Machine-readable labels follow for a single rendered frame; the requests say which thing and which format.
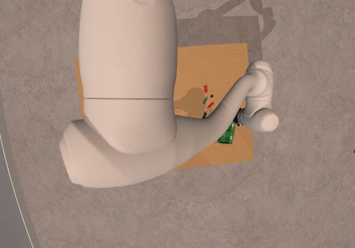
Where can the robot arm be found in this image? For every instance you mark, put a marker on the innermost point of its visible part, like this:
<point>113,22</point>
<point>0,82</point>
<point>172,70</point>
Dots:
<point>129,49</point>

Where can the green three-compartment bin rack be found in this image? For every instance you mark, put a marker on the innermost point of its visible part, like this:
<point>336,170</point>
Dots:
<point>227,137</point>

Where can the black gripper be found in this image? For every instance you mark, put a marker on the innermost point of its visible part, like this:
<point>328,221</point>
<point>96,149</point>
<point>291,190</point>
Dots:
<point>236,120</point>

